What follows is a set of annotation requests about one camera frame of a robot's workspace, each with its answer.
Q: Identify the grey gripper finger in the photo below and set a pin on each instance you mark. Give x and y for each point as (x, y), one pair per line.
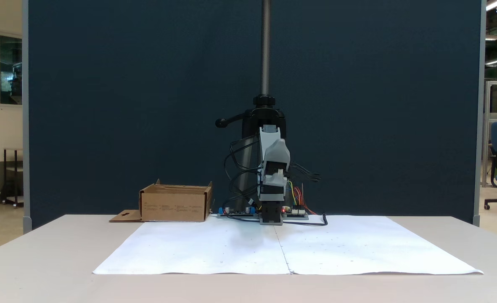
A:
(278, 153)

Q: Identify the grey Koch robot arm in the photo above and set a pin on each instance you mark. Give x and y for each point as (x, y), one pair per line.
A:
(271, 210)

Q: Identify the circuit board with white connectors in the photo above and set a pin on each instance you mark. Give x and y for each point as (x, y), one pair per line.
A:
(295, 214)

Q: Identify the circuit board with blue capacitors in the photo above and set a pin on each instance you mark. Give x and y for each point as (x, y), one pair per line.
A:
(236, 213)

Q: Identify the white paper sheet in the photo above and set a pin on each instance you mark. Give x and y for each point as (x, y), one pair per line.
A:
(210, 252)

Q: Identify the brown cardboard box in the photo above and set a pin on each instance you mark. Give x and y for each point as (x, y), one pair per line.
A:
(173, 208)

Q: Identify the black stand with metal column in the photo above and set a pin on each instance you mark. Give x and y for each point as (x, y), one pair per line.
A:
(265, 42)

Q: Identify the dark blue partition panel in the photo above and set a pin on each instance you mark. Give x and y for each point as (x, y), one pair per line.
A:
(105, 84)

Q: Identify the black wheeled cart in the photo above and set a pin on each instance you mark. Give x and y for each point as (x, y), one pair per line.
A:
(5, 168)

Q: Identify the framed wall window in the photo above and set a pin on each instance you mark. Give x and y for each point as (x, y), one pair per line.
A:
(11, 63)

